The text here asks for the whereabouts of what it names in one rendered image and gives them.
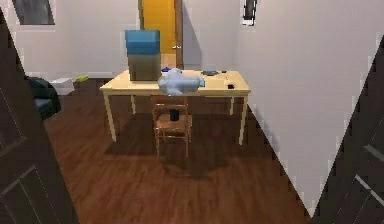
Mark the brown wooden chair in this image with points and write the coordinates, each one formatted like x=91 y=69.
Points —
x=171 y=128

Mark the pale blue crumpled cloth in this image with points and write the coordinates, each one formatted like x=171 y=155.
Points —
x=178 y=83

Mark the dark round plate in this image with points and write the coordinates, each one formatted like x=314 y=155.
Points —
x=209 y=72

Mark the small black cup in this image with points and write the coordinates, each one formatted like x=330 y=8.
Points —
x=230 y=86

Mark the blue small bowl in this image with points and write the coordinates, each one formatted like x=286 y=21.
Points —
x=165 y=69

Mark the pale wooden table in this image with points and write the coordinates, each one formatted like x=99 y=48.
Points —
x=140 y=86

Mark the blue and brown box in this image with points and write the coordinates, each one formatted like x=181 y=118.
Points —
x=143 y=55

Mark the orange room door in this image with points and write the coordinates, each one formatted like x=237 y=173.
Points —
x=159 y=26

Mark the green small object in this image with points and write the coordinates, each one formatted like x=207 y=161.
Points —
x=81 y=78

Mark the white flat box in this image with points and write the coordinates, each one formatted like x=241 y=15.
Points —
x=62 y=85

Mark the dark armchair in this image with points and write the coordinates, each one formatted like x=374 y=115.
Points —
x=43 y=96

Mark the dark panelled door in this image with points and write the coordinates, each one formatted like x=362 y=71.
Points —
x=23 y=160
x=358 y=166

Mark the dark framed window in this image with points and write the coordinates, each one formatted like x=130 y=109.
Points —
x=33 y=11

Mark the narrow framed wall picture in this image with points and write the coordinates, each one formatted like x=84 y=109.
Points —
x=249 y=11

